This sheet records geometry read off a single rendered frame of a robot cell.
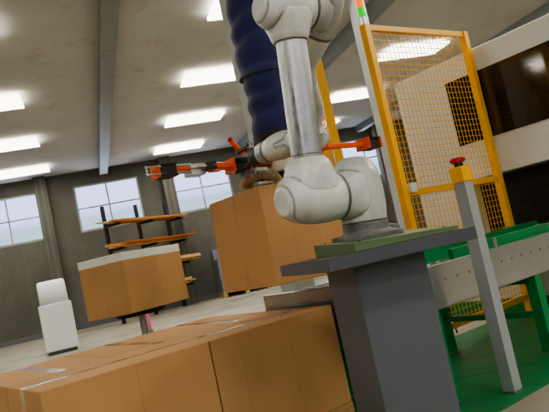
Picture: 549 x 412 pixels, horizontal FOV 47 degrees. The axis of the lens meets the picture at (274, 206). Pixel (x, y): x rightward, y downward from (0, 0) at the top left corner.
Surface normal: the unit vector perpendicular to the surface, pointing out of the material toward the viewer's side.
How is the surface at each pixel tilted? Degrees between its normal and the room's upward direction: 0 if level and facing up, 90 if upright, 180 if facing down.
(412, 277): 90
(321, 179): 92
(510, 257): 90
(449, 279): 90
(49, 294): 80
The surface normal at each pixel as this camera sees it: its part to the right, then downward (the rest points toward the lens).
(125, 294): -0.48, 0.04
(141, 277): 0.85, -0.22
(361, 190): 0.47, -0.16
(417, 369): 0.26, -0.13
